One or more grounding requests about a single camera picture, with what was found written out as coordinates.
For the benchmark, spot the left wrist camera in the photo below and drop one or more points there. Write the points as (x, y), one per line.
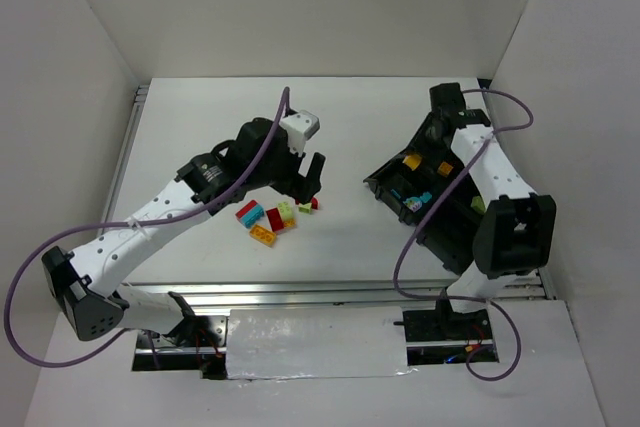
(300, 128)

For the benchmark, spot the white printed lego tile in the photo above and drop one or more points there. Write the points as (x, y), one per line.
(413, 205)

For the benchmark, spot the small teal square brick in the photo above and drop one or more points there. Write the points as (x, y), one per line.
(426, 196)

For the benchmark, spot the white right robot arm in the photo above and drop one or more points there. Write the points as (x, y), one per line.
(514, 235)

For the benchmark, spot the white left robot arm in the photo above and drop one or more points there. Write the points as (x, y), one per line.
(87, 281)

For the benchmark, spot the light green curved 2x2 brick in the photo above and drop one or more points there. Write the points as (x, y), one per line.
(286, 213)

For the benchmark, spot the red curved open brick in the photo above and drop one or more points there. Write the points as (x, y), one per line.
(275, 220)

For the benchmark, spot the aluminium table edge rail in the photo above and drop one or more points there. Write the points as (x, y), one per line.
(227, 296)

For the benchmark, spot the orange flat 2x4 brick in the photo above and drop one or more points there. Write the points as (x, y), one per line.
(262, 235)

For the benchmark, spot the silver foil covered plate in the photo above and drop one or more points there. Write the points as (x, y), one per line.
(316, 343)

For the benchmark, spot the red rectangular lego brick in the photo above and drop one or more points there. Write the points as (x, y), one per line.
(248, 210)

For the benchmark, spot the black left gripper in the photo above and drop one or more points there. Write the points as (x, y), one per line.
(296, 175)

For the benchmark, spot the teal brick beside red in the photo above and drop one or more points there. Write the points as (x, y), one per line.
(249, 222)

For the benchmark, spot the teal oval lego brick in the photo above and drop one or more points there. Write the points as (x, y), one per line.
(416, 201)

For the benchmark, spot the red arch lego brick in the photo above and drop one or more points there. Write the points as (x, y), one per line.
(313, 200)

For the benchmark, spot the black four-compartment tray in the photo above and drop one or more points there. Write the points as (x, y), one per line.
(411, 181)

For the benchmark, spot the small light green brick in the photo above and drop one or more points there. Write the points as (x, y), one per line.
(306, 208)

